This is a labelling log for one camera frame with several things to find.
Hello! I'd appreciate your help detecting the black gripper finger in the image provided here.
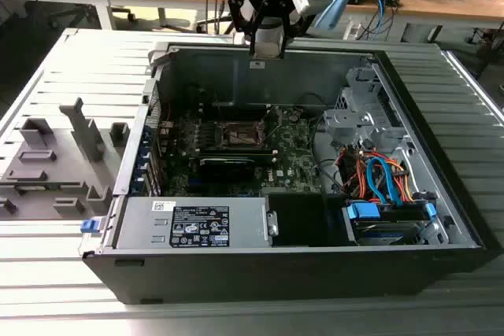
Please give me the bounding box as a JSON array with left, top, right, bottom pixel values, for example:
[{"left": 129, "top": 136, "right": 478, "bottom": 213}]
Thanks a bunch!
[
  {"left": 281, "top": 0, "right": 314, "bottom": 60},
  {"left": 227, "top": 0, "right": 264, "bottom": 57}
]

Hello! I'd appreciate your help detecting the green motherboard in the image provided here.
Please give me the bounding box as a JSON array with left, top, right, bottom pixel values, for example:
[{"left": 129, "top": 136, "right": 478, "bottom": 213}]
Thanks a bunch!
[{"left": 157, "top": 105, "right": 328, "bottom": 199}]

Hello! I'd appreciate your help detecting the blue flat wire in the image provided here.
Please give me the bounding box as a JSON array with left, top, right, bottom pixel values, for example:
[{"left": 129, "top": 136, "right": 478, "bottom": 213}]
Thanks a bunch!
[{"left": 365, "top": 157, "right": 401, "bottom": 207}]

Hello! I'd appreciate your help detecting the green RAM stick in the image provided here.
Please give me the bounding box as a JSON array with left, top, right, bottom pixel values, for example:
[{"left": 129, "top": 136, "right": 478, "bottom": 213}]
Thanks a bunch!
[{"left": 13, "top": 181, "right": 82, "bottom": 191}]

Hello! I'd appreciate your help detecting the grey power supply unit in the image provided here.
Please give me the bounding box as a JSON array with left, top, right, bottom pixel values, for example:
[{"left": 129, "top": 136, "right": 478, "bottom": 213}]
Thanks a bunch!
[{"left": 113, "top": 196, "right": 273, "bottom": 251}]

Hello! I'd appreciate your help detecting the grey parts rack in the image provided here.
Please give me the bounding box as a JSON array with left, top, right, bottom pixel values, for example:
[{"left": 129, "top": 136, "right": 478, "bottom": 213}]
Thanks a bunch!
[{"left": 0, "top": 96, "right": 131, "bottom": 222}]

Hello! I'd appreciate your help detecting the CPU socket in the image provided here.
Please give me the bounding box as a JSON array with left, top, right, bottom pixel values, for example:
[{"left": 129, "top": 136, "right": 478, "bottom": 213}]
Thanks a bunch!
[{"left": 218, "top": 120, "right": 267, "bottom": 148}]

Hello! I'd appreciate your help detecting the silver Intel CPU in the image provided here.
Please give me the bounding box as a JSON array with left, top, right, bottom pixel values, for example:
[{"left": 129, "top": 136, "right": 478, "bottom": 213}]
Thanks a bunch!
[{"left": 251, "top": 28, "right": 285, "bottom": 60}]

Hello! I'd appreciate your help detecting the black PC case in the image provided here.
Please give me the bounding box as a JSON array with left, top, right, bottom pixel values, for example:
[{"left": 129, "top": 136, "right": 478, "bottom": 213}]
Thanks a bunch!
[{"left": 80, "top": 42, "right": 498, "bottom": 305}]

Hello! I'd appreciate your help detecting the blue hanging cable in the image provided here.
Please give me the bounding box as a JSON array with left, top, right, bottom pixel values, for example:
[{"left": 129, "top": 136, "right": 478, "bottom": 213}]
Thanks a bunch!
[{"left": 373, "top": 0, "right": 396, "bottom": 40}]

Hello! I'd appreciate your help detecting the long black cable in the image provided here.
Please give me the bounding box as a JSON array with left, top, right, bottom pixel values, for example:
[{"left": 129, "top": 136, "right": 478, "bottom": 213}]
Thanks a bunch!
[{"left": 310, "top": 115, "right": 346, "bottom": 198}]

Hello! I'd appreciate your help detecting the hard disk in blue carrier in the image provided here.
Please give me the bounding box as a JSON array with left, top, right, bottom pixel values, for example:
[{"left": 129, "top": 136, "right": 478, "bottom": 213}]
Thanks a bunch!
[{"left": 341, "top": 199, "right": 439, "bottom": 247}]

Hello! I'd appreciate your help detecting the wire locking lever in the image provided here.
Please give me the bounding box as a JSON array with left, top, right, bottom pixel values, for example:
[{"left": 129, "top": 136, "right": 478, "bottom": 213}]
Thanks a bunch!
[{"left": 258, "top": 104, "right": 283, "bottom": 143}]

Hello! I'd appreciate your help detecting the grey case release latch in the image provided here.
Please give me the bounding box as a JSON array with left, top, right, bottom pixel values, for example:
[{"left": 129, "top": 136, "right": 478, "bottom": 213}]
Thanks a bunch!
[{"left": 147, "top": 41, "right": 177, "bottom": 77}]

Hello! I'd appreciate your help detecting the metal drive cage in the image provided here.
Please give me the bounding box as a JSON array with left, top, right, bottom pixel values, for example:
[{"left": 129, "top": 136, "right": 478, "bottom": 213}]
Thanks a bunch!
[{"left": 314, "top": 67, "right": 414, "bottom": 156}]

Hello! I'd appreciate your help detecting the black graphics card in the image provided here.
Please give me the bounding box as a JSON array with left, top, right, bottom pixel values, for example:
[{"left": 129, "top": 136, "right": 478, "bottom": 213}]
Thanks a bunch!
[{"left": 198, "top": 156, "right": 257, "bottom": 184}]

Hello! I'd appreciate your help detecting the orange wire bundle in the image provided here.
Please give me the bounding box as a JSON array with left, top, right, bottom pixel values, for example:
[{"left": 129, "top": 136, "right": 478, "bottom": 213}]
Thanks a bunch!
[{"left": 340, "top": 146, "right": 417, "bottom": 205}]

